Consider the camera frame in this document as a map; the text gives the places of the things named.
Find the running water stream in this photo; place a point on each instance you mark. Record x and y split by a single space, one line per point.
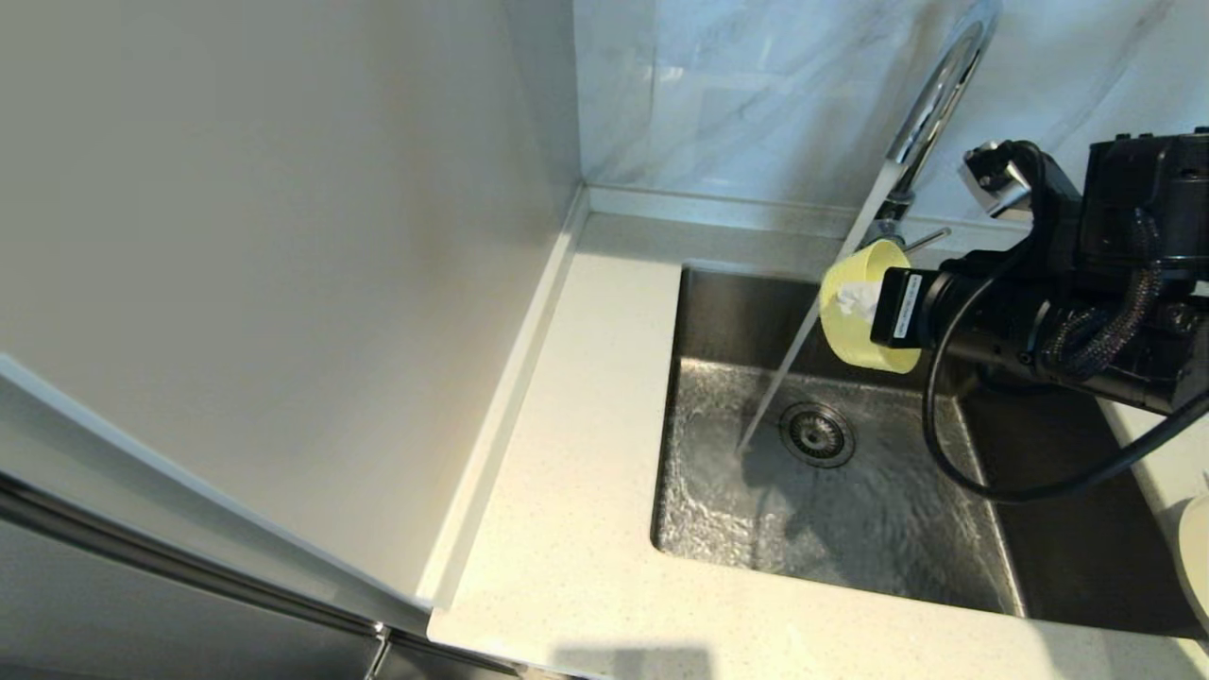
803 340

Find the chrome gooseneck kitchen faucet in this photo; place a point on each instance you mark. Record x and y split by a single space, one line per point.
935 104

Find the stainless steel sink basin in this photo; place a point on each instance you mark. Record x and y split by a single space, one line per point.
850 529

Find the round metal drain strainer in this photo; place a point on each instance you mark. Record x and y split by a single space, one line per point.
818 436

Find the grey steel cabinet front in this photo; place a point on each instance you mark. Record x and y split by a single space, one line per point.
142 619

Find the white round plate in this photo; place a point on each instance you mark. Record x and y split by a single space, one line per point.
1198 567

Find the yellow plastic bowl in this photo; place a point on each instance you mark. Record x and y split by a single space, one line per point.
850 340

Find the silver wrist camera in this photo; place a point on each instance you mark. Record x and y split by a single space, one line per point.
996 179

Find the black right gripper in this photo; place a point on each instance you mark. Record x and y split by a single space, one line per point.
982 302

